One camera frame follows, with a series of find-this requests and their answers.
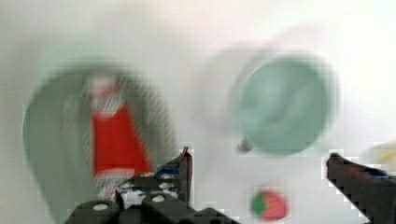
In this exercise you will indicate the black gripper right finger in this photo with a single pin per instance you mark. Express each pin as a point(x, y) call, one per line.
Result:
point(372, 191)

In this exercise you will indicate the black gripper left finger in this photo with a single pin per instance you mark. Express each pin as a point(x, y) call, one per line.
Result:
point(161, 197)

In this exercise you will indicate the red ketchup bottle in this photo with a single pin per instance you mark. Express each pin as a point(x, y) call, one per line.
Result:
point(118, 151)

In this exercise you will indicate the banana peel toy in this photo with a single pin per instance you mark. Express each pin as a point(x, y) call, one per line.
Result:
point(382, 157)

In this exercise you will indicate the left strawberry toy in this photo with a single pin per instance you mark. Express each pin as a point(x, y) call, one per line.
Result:
point(269, 205)

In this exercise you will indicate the green cup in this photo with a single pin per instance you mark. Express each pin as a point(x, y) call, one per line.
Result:
point(284, 105)

